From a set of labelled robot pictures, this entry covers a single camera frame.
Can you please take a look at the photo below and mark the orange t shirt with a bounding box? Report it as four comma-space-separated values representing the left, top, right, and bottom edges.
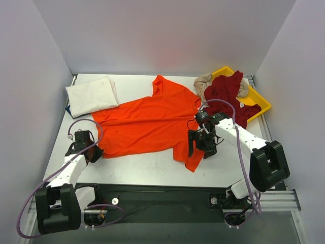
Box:
92, 75, 204, 172

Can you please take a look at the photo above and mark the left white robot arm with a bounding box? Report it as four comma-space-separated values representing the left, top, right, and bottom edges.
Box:
35, 130, 103, 235

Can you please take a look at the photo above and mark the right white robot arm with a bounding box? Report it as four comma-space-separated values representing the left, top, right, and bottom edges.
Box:
188, 109, 290, 207

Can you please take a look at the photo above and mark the folded blue t shirt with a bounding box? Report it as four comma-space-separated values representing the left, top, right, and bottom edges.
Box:
65, 105, 75, 119

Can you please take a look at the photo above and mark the folded white t shirt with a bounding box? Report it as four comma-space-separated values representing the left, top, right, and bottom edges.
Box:
66, 76, 119, 118

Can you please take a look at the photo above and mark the beige t shirt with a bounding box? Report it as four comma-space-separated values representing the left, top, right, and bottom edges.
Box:
193, 73, 248, 101

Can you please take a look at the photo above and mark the dark red t shirt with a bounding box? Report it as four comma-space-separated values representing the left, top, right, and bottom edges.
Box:
204, 71, 262, 128

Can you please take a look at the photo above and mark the yellow plastic bin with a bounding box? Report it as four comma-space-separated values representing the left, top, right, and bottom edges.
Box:
212, 66, 271, 123

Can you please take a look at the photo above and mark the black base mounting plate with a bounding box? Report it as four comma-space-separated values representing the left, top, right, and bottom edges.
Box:
82, 184, 250, 227

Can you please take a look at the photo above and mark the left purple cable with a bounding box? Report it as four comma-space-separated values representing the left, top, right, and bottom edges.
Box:
16, 118, 126, 239

